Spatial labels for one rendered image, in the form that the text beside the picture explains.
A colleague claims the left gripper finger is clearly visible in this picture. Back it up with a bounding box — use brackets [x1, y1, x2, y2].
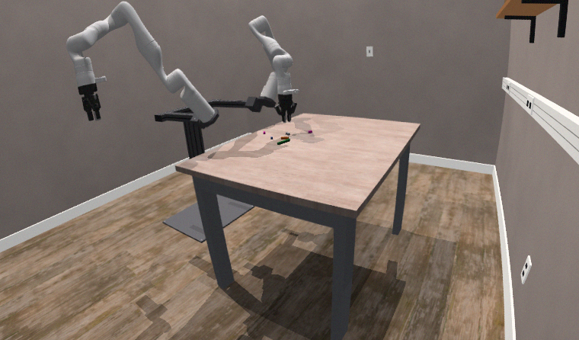
[286, 102, 297, 122]
[274, 103, 286, 123]

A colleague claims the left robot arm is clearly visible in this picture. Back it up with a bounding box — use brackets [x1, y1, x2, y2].
[248, 16, 299, 100]

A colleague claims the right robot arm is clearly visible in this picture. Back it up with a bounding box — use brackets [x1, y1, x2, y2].
[66, 2, 215, 123]

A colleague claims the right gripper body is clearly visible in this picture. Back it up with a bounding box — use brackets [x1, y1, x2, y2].
[78, 83, 98, 104]

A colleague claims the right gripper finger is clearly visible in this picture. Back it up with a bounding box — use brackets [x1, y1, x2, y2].
[86, 94, 101, 120]
[82, 97, 94, 121]

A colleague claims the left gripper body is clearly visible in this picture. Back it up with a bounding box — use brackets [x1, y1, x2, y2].
[278, 94, 293, 109]

